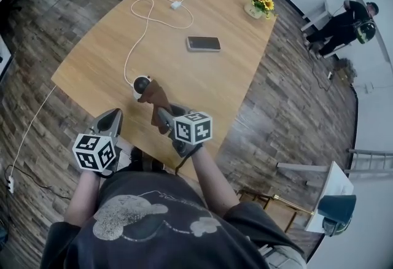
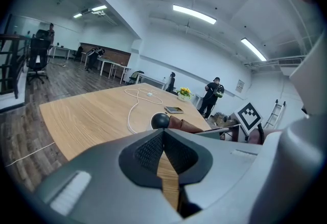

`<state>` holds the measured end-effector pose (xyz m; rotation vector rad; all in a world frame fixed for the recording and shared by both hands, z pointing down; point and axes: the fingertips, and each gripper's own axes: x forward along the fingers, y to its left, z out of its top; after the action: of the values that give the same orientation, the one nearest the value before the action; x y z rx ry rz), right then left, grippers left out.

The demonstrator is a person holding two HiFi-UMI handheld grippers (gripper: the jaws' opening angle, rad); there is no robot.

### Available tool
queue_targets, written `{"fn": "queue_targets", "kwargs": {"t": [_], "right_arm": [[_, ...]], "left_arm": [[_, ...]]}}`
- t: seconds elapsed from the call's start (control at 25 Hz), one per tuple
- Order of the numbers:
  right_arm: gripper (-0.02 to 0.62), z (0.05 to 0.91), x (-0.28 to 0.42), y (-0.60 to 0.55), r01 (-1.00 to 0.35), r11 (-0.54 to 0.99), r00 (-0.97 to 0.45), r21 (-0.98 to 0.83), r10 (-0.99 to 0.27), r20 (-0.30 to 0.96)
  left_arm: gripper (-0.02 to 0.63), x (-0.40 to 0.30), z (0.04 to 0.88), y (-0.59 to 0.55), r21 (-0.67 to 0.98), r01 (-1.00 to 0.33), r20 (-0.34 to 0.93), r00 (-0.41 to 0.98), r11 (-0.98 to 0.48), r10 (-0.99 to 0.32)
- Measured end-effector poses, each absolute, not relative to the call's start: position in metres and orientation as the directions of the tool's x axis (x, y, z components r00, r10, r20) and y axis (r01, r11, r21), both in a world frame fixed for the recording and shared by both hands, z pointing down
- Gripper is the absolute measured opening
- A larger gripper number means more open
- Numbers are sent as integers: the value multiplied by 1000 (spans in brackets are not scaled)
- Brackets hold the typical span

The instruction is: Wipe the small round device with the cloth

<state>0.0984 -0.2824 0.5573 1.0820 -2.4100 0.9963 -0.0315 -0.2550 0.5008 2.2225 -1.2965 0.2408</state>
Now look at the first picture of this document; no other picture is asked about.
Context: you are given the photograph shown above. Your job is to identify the brown cloth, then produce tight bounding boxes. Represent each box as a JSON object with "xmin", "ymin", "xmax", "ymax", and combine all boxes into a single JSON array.
[{"xmin": 136, "ymin": 79, "xmax": 173, "ymax": 125}]

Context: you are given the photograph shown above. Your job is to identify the white device cable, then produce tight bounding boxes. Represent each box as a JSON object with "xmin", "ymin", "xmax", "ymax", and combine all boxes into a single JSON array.
[{"xmin": 123, "ymin": 0, "xmax": 204, "ymax": 88}]

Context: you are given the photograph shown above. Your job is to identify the white long cable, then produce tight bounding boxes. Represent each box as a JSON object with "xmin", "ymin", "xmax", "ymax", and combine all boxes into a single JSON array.
[{"xmin": 9, "ymin": 85, "xmax": 58, "ymax": 178}]

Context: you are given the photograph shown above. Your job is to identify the small round black white device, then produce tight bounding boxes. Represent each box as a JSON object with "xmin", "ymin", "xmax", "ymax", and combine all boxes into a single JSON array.
[{"xmin": 131, "ymin": 76, "xmax": 153, "ymax": 101}]

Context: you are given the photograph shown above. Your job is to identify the small white table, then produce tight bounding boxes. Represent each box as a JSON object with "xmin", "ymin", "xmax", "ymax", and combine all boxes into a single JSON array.
[{"xmin": 276, "ymin": 160, "xmax": 354, "ymax": 234}]

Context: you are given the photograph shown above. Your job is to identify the potted plant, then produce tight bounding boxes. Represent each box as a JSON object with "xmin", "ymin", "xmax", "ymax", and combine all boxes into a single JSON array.
[{"xmin": 334, "ymin": 58, "xmax": 357, "ymax": 85}]

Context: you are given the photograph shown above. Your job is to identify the person's right forearm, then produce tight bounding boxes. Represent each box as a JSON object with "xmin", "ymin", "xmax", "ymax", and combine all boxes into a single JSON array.
[{"xmin": 190, "ymin": 144, "xmax": 241, "ymax": 219}]

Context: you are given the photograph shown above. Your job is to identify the sunflower bouquet in white vase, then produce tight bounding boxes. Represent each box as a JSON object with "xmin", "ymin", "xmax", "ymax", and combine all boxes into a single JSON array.
[{"xmin": 243, "ymin": 0, "xmax": 279, "ymax": 20}]

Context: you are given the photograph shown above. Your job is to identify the person's dark shoes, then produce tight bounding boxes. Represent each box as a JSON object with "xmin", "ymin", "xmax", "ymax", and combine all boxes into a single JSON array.
[{"xmin": 115, "ymin": 144, "xmax": 168, "ymax": 173}]

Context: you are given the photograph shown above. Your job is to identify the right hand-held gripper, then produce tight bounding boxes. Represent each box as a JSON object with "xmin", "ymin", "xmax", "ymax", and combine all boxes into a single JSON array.
[{"xmin": 157, "ymin": 103, "xmax": 214, "ymax": 158}]

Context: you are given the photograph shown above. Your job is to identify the white bench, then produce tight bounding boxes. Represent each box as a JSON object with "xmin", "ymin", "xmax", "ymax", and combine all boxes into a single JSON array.
[{"xmin": 300, "ymin": 0, "xmax": 333, "ymax": 33}]

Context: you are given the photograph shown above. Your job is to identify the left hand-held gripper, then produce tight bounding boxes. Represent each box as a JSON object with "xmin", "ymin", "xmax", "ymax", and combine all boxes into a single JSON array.
[{"xmin": 72, "ymin": 107, "xmax": 124, "ymax": 178}]

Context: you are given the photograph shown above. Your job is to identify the person's left forearm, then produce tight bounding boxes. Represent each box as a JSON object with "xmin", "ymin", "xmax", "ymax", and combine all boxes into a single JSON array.
[{"xmin": 63, "ymin": 171, "xmax": 103, "ymax": 228}]

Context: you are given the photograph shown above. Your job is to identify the grey metal ladder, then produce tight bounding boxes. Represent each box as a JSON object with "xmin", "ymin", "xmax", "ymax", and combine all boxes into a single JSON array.
[{"xmin": 344, "ymin": 147, "xmax": 393, "ymax": 175}]

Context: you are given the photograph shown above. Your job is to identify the person's dark printed shirt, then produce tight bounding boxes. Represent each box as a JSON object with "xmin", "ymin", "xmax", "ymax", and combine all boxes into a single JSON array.
[{"xmin": 39, "ymin": 169, "xmax": 305, "ymax": 269}]

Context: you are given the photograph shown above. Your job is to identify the wooden stool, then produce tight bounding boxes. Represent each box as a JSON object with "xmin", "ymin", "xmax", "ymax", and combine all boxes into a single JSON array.
[{"xmin": 236, "ymin": 188, "xmax": 317, "ymax": 233}]

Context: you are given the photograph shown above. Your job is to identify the black smartphone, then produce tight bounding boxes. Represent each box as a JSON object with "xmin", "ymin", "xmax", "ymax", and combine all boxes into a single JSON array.
[{"xmin": 186, "ymin": 36, "xmax": 222, "ymax": 53}]

